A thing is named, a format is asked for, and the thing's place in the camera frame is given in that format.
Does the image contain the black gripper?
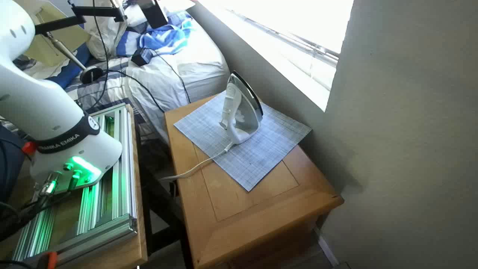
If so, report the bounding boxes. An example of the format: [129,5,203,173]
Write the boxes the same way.
[134,0,170,28]

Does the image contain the white clothes iron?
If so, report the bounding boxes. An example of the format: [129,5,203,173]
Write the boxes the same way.
[220,71,264,146]

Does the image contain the grey-blue woven placemat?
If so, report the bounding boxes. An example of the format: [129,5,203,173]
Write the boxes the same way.
[173,89,312,192]

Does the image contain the blue white striped cloth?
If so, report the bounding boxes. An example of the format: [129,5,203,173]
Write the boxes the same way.
[117,10,194,65]

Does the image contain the white duvet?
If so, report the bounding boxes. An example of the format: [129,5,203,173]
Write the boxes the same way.
[79,11,232,135]

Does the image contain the dark blue cloth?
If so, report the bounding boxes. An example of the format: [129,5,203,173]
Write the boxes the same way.
[49,46,94,89]

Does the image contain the olive green pillow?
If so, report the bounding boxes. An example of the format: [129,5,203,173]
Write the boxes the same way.
[21,0,94,71]

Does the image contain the white window sill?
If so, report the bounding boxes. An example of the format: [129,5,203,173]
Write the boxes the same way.
[196,0,347,111]

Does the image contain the wooden nightstand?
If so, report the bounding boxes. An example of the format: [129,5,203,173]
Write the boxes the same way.
[163,93,347,269]

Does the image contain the green lit metal rack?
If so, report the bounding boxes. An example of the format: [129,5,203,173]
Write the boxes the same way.
[0,102,149,269]

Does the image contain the orange clamp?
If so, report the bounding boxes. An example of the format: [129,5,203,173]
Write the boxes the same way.
[42,250,60,269]

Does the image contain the thin black cable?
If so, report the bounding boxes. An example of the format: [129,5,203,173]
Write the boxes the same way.
[91,0,167,114]

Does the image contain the black camera boom rod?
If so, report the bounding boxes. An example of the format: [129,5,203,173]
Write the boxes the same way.
[34,4,126,35]

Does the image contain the white iron power cord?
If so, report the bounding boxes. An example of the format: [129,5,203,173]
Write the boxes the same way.
[161,138,236,182]

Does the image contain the aluminium base frame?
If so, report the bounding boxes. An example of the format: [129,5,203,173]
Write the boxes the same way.
[12,102,139,262]

